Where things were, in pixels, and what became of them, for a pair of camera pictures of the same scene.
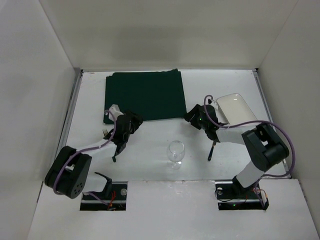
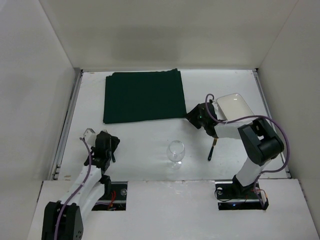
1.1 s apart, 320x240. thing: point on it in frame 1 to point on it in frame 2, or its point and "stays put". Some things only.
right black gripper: (211, 133) stays put
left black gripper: (121, 140) to (107, 139)
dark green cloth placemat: (154, 94) stays put
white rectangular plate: (234, 110) stays put
